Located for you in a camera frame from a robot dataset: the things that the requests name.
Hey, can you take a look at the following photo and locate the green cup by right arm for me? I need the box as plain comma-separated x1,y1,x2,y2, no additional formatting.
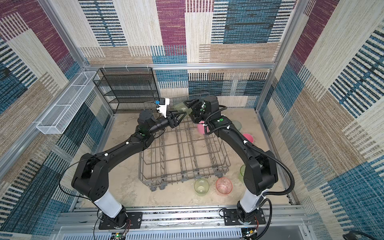
239,165,246,183

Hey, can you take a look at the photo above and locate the white wire wall basket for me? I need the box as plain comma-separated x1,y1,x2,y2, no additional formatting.
36,72,96,135

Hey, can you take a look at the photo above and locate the green translucent cup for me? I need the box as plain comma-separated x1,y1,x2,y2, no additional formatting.
174,103,192,116

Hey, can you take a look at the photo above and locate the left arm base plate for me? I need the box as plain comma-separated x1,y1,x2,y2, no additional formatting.
98,212,143,230

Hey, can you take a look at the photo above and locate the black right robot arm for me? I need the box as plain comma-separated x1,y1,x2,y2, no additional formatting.
184,96,279,224

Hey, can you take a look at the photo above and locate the pink plastic cup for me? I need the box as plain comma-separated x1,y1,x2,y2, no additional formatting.
197,121,210,135

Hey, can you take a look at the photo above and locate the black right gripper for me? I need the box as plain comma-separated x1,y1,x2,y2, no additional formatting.
183,98,211,123

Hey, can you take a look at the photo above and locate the magenta pink cup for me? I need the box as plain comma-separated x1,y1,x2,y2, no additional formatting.
243,134,254,143

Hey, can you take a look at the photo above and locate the aluminium front rail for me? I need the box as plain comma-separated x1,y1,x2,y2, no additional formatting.
50,205,316,240

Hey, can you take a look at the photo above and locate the black mesh shelf unit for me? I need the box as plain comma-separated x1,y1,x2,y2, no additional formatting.
93,67,160,114

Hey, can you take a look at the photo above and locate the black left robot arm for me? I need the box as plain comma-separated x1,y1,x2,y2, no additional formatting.
72,110,187,229

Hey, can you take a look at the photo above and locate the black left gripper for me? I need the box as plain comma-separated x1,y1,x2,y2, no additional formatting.
147,110,186,137

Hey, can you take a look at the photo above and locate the teal translucent cup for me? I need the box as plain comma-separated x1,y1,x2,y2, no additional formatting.
233,121,242,131

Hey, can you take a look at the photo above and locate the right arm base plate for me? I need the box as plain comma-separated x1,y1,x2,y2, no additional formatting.
222,209,267,226

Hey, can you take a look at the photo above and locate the yellow-green translucent cup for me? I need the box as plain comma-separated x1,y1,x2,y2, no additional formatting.
194,179,210,196

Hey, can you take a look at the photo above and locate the pink translucent cup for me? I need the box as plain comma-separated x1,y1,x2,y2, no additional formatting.
215,177,233,196

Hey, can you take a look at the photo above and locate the grey wire dish rack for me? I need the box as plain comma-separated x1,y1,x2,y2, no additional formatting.
138,94,231,192

